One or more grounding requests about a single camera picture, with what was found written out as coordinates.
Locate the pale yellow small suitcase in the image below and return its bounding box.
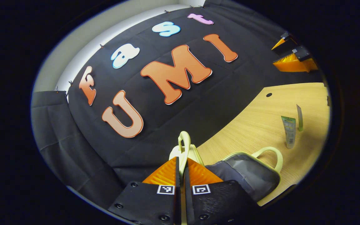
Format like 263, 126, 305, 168
169, 131, 283, 207

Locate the green and white cream tube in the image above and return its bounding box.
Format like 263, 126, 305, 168
281, 116, 297, 149

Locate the slim tube with green cap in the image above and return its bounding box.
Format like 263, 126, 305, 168
296, 104, 304, 132

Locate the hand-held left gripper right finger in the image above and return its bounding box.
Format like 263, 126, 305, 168
184, 157, 260, 225

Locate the black backdrop cloth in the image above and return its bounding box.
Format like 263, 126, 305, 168
32, 0, 324, 203

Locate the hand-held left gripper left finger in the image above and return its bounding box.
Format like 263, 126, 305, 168
108, 156, 180, 225

